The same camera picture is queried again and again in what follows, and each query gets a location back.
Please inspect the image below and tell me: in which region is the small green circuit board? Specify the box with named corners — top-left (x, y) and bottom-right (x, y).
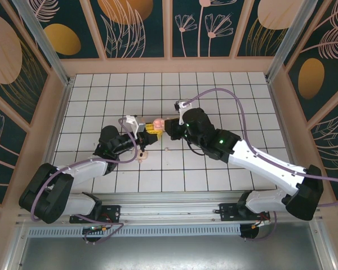
top-left (82, 226), bottom-right (109, 235)

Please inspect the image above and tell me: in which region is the grey sheet metal tray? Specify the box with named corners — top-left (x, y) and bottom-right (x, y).
top-left (5, 222), bottom-right (336, 270)

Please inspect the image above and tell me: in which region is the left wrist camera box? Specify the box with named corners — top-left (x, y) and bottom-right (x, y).
top-left (126, 114), bottom-right (146, 133)

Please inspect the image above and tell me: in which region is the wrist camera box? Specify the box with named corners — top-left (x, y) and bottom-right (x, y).
top-left (174, 100), bottom-right (193, 126)
top-left (126, 114), bottom-right (146, 133)

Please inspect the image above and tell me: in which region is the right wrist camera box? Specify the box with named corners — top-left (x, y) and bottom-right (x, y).
top-left (174, 100), bottom-right (193, 126)

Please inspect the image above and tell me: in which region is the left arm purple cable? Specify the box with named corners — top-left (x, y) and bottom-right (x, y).
top-left (30, 117), bottom-right (139, 245)

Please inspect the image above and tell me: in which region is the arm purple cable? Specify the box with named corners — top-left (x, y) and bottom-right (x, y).
top-left (185, 88), bottom-right (338, 242)
top-left (30, 117), bottom-right (139, 245)

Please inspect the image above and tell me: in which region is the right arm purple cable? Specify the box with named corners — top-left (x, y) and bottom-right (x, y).
top-left (185, 88), bottom-right (338, 242)

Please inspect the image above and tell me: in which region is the aluminium side rail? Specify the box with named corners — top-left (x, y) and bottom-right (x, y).
top-left (43, 79), bottom-right (75, 169)
top-left (266, 78), bottom-right (309, 199)

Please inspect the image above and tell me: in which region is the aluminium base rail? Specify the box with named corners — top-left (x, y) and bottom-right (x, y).
top-left (15, 192), bottom-right (324, 226)

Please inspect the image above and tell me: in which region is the grey slotted cable duct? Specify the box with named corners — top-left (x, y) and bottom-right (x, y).
top-left (28, 224), bottom-right (242, 237)

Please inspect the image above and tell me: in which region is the small wire connector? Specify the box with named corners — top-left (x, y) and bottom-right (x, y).
top-left (250, 218), bottom-right (272, 229)

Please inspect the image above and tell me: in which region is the aluminium corner post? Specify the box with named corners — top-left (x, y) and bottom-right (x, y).
top-left (265, 0), bottom-right (319, 83)
top-left (11, 0), bottom-right (74, 87)

